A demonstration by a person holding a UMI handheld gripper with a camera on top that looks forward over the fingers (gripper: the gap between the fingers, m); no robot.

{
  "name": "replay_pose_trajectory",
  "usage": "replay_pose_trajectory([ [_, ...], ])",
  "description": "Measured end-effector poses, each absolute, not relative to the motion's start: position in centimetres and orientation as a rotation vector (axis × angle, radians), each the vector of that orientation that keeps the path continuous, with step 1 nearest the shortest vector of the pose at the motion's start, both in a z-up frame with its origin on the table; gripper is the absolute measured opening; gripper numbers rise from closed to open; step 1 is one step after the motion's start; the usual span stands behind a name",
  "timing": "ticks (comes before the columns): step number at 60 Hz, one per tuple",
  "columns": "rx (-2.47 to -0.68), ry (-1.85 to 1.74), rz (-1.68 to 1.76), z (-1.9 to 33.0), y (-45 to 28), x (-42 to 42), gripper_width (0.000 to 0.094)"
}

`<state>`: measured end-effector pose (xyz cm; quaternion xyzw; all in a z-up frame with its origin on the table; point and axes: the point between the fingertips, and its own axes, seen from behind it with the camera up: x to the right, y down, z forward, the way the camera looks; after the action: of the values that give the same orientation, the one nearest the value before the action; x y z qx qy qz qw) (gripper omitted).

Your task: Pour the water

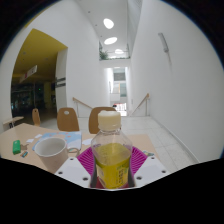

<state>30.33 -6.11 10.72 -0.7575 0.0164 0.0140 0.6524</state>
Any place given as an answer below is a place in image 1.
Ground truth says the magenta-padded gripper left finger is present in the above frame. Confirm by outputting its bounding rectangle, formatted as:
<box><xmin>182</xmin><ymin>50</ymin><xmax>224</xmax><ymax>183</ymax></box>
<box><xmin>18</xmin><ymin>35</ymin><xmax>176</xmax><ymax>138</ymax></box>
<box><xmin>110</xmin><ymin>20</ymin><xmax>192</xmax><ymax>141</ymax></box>
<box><xmin>54</xmin><ymin>146</ymin><xmax>98</xmax><ymax>189</ymax></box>

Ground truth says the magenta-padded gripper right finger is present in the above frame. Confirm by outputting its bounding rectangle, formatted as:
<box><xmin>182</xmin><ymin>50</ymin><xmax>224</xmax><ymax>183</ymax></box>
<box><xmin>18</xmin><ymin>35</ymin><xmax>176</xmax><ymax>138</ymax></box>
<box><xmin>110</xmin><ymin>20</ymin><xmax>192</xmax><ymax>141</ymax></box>
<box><xmin>128</xmin><ymin>146</ymin><xmax>168</xmax><ymax>189</ymax></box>

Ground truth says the yellow-labelled clear drink bottle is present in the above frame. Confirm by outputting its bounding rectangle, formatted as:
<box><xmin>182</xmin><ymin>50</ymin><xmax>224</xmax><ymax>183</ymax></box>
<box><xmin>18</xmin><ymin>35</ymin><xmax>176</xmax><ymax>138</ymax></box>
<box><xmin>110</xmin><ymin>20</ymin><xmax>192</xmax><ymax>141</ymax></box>
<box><xmin>90</xmin><ymin>110</ymin><xmax>133</xmax><ymax>190</ymax></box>

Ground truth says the white ceramic mug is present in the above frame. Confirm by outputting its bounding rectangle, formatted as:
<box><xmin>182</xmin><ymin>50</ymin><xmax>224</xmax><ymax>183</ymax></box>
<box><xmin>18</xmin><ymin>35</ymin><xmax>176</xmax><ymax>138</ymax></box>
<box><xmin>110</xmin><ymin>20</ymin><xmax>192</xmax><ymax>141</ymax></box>
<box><xmin>34</xmin><ymin>137</ymin><xmax>81</xmax><ymax>174</ymax></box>

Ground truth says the light blue printed sheet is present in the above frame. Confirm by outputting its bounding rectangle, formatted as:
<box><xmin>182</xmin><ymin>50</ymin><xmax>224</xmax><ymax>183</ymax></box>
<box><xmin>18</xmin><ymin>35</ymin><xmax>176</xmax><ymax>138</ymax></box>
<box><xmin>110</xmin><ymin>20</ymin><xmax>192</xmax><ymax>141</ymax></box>
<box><xmin>32</xmin><ymin>130</ymin><xmax>83</xmax><ymax>151</ymax></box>

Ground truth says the wooden chair with round hole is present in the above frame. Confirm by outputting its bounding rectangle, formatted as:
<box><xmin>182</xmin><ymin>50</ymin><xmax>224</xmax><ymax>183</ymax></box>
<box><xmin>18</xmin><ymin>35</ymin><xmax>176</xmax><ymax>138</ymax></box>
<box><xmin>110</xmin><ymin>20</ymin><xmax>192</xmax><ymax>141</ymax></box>
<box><xmin>88</xmin><ymin>106</ymin><xmax>118</xmax><ymax>135</ymax></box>
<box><xmin>56</xmin><ymin>106</ymin><xmax>80</xmax><ymax>132</ymax></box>

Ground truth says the small green box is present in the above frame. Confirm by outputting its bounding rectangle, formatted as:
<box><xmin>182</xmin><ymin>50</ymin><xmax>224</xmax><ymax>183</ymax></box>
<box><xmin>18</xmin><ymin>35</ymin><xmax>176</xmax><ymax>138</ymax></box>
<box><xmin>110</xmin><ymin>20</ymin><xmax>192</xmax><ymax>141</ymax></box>
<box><xmin>12</xmin><ymin>139</ymin><xmax>22</xmax><ymax>155</ymax></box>

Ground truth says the small wooden chair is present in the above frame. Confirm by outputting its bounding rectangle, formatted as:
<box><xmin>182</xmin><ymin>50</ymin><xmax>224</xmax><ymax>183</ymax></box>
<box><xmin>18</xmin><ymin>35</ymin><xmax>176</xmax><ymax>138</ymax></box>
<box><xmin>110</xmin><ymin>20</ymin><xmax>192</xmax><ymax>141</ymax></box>
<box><xmin>31</xmin><ymin>107</ymin><xmax>42</xmax><ymax>127</ymax></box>

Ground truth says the wooden stair handrail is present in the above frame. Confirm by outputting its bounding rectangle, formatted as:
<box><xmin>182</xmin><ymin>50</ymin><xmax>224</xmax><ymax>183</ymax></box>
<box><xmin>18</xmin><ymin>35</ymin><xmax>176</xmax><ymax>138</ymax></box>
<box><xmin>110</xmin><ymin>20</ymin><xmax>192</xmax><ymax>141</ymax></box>
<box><xmin>72</xmin><ymin>96</ymin><xmax>94</xmax><ymax>111</ymax></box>
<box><xmin>129</xmin><ymin>92</ymin><xmax>150</xmax><ymax>116</ymax></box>

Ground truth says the light wooden side table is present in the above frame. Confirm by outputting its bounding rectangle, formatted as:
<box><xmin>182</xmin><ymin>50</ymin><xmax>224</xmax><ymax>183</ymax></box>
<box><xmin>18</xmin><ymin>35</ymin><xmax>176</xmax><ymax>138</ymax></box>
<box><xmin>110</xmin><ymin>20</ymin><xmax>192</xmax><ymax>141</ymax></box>
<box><xmin>2</xmin><ymin>115</ymin><xmax>25</xmax><ymax>129</ymax></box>

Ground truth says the white hanging sign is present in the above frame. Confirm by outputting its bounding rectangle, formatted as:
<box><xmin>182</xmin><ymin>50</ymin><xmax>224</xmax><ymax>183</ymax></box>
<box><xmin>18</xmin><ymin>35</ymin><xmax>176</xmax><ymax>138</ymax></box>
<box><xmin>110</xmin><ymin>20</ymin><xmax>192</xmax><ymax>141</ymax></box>
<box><xmin>18</xmin><ymin>64</ymin><xmax>38</xmax><ymax>84</ymax></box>

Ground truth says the green potted plant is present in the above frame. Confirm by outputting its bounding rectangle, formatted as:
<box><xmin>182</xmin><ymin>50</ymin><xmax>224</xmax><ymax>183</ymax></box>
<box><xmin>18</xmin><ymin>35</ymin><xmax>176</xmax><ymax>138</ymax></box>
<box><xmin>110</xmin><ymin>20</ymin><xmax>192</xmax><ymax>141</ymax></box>
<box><xmin>98</xmin><ymin>49</ymin><xmax>110</xmax><ymax>61</ymax></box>

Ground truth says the round ceiling lights group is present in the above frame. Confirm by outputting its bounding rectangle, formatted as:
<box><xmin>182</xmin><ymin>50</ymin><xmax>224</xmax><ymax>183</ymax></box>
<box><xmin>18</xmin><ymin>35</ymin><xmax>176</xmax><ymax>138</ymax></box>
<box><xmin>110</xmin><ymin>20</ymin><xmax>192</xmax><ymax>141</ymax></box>
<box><xmin>102</xmin><ymin>17</ymin><xmax>125</xmax><ymax>55</ymax></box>

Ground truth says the grey wall lamp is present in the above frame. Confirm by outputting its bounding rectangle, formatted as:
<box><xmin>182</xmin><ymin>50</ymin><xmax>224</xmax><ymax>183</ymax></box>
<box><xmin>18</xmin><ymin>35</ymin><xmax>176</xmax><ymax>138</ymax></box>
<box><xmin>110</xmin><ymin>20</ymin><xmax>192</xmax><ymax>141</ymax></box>
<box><xmin>157</xmin><ymin>32</ymin><xmax>170</xmax><ymax>54</ymax></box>

